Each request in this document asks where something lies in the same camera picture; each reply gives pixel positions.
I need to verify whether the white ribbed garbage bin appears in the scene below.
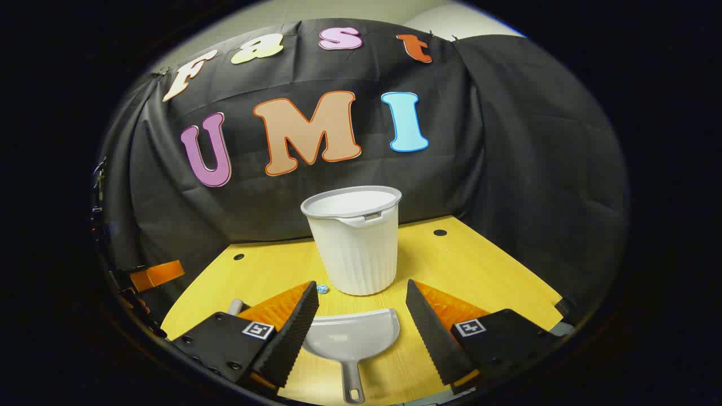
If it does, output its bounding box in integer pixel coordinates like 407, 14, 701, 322
300, 186, 403, 297

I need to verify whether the black backdrop cloth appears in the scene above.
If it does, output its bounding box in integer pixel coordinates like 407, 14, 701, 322
96, 18, 629, 316

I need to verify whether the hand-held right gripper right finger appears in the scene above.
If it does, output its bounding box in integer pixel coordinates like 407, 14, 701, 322
405, 279, 567, 395

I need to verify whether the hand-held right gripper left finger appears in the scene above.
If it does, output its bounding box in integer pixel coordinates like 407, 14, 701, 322
169, 280, 320, 392

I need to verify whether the grey plastic dustpan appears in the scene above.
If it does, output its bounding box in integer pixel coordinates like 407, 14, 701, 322
303, 308, 400, 405

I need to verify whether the yellow wooden desktop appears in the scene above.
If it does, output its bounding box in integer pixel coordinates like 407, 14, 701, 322
161, 215, 565, 406

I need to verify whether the black desk edge clip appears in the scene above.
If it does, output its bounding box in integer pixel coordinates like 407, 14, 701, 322
555, 298, 577, 325

